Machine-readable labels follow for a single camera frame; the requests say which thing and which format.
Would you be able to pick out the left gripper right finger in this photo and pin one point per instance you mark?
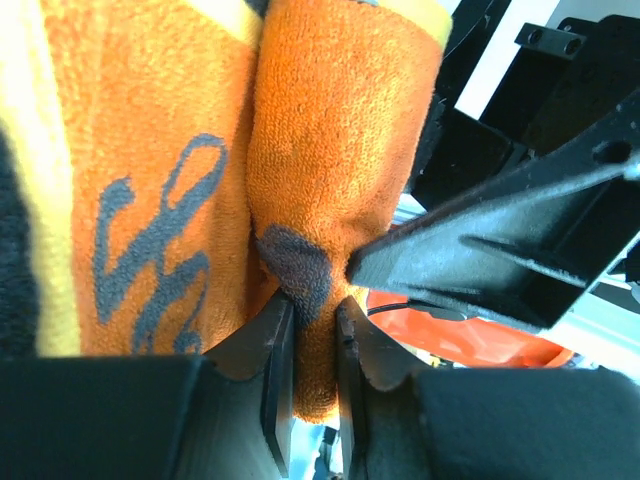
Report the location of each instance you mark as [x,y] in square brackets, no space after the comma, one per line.
[401,419]

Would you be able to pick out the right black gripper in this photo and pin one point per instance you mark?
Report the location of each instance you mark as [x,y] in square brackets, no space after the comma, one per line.
[523,247]

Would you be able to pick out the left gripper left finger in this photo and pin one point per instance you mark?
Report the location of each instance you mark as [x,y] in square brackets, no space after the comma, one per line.
[226,414]

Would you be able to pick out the orange grey towel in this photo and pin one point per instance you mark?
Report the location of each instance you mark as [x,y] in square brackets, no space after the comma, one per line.
[166,166]

